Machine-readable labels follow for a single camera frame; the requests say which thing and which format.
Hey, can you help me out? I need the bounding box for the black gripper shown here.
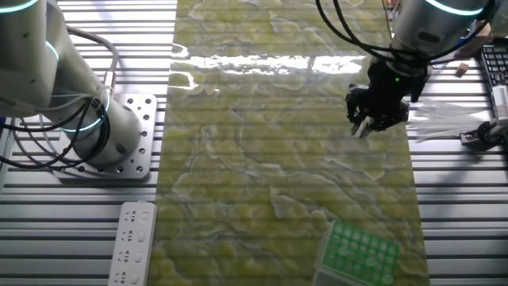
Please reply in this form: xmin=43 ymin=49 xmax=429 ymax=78
xmin=344 ymin=54 xmax=430 ymax=140

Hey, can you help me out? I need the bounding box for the clear pipette tip pile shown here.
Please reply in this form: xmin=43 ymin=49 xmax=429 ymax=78
xmin=404 ymin=97 xmax=493 ymax=145

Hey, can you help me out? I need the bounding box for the green pipette tip holder box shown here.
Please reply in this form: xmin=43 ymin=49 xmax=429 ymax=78
xmin=310 ymin=218 xmax=402 ymax=286

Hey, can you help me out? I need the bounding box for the green marble pattern mat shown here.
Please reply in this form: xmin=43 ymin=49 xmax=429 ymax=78
xmin=146 ymin=0 xmax=432 ymax=286

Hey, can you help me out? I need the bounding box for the black keyboard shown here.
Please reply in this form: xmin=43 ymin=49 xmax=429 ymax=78
xmin=479 ymin=42 xmax=508 ymax=91

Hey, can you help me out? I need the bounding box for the white power strip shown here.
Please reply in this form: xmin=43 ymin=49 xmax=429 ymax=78
xmin=106 ymin=200 xmax=159 ymax=286

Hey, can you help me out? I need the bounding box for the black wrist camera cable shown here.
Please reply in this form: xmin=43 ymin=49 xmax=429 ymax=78
xmin=332 ymin=0 xmax=491 ymax=64

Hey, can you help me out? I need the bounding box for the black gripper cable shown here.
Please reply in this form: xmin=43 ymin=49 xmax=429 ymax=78
xmin=314 ymin=0 xmax=402 ymax=64

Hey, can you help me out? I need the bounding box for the black camera clamp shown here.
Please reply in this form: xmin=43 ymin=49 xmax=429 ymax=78
xmin=459 ymin=118 xmax=508 ymax=151

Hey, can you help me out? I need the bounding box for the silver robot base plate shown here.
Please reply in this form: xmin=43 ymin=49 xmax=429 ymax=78
xmin=50 ymin=92 xmax=159 ymax=183

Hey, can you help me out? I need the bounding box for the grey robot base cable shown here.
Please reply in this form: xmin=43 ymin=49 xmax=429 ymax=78
xmin=65 ymin=24 xmax=120 ymax=99

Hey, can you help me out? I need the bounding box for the black base cable bundle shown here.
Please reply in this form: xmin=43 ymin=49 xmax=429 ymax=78
xmin=0 ymin=94 xmax=113 ymax=172

